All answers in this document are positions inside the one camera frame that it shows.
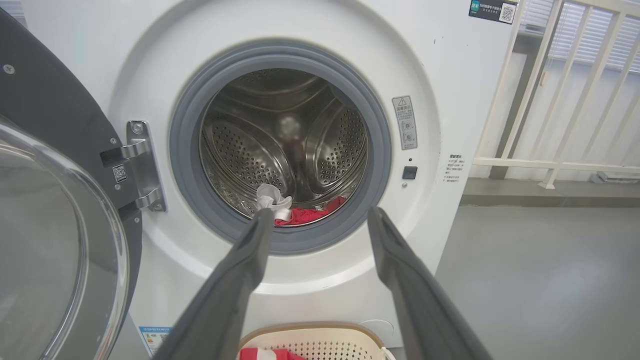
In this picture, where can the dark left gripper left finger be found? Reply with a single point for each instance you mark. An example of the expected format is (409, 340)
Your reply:
(220, 310)

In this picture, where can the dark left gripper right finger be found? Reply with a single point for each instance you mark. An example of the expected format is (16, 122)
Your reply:
(425, 310)

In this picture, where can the red white striped garment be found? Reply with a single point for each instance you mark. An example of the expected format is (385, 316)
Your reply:
(265, 355)

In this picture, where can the red garment white cuff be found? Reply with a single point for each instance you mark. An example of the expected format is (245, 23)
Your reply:
(310, 215)

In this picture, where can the dark round washer door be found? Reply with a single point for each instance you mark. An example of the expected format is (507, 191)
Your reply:
(50, 100)

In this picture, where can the cream perforated laundry basket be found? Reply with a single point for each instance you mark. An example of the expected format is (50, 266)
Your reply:
(310, 328)

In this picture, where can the white front-load washing machine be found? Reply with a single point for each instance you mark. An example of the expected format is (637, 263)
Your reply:
(425, 75)

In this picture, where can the blue energy label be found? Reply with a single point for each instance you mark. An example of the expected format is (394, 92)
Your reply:
(155, 340)

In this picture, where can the small printed text label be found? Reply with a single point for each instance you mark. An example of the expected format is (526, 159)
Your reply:
(454, 169)

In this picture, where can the grey warning sticker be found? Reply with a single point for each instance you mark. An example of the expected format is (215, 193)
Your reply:
(404, 122)

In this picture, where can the white metal railing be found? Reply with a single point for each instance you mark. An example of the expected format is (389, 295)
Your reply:
(550, 164)

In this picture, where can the black QR code sticker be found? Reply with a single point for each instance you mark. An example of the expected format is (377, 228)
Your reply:
(492, 10)

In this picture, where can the white window blinds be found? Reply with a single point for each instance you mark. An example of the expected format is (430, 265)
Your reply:
(595, 35)

